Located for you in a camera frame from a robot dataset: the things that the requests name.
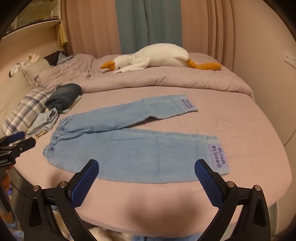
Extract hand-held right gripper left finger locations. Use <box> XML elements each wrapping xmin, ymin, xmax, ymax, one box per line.
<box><xmin>24</xmin><ymin>159</ymin><xmax>100</xmax><ymax>241</ymax></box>

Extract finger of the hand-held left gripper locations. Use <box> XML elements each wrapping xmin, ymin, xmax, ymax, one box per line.
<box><xmin>0</xmin><ymin>131</ymin><xmax>25</xmax><ymax>147</ymax></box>
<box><xmin>11</xmin><ymin>138</ymin><xmax>36</xmax><ymax>155</ymax></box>

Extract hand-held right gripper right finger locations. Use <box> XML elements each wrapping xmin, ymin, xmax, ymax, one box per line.
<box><xmin>195</xmin><ymin>159</ymin><xmax>271</xmax><ymax>241</ymax></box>

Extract light blue denim pants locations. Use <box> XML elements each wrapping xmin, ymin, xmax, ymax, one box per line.
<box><xmin>43</xmin><ymin>94</ymin><xmax>230</xmax><ymax>184</ymax></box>

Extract plaid pillow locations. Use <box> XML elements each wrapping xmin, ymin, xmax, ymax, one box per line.
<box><xmin>2</xmin><ymin>88</ymin><xmax>57</xmax><ymax>137</ymax></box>

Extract crumpled light blue cloth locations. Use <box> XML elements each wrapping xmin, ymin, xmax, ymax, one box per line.
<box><xmin>26</xmin><ymin>108</ymin><xmax>59</xmax><ymax>137</ymax></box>

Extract folded dark denim jeans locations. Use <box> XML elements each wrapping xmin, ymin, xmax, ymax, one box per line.
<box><xmin>45</xmin><ymin>83</ymin><xmax>82</xmax><ymax>110</ymax></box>

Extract bed with pink sheet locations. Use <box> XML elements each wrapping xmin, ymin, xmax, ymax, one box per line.
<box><xmin>13</xmin><ymin>53</ymin><xmax>292</xmax><ymax>238</ymax></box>

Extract folded light green cloth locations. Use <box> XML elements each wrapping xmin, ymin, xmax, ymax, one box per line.
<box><xmin>60</xmin><ymin>95</ymin><xmax>82</xmax><ymax>114</ymax></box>

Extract beige pillow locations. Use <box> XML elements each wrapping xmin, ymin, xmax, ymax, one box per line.
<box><xmin>22</xmin><ymin>58</ymin><xmax>51</xmax><ymax>87</ymax></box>

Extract small white plush toy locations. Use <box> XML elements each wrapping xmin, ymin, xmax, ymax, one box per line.
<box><xmin>9</xmin><ymin>54</ymin><xmax>39</xmax><ymax>78</ymax></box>

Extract dark clothing pile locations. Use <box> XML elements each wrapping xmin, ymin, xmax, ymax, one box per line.
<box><xmin>43</xmin><ymin>51</ymin><xmax>74</xmax><ymax>66</ymax></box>

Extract yellow hanging cloth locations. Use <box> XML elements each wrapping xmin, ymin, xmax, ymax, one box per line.
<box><xmin>59</xmin><ymin>22</ymin><xmax>69</xmax><ymax>47</ymax></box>

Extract pink quilt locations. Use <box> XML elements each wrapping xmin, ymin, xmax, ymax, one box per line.
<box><xmin>38</xmin><ymin>53</ymin><xmax>256</xmax><ymax>101</ymax></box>

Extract white goose plush toy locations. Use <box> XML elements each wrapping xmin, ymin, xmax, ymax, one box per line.
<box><xmin>100</xmin><ymin>43</ymin><xmax>223</xmax><ymax>75</ymax></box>

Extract pink curtain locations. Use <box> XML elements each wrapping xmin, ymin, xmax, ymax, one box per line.
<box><xmin>60</xmin><ymin>0</ymin><xmax>234</xmax><ymax>70</ymax></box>

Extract white power strip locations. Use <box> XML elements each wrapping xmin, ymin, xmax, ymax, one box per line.
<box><xmin>284</xmin><ymin>51</ymin><xmax>296</xmax><ymax>66</ymax></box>

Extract teal curtain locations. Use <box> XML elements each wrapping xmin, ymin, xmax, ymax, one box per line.
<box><xmin>115</xmin><ymin>0</ymin><xmax>183</xmax><ymax>56</ymax></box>

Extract wall shelf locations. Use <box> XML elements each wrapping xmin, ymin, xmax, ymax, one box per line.
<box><xmin>5</xmin><ymin>0</ymin><xmax>62</xmax><ymax>35</ymax></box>

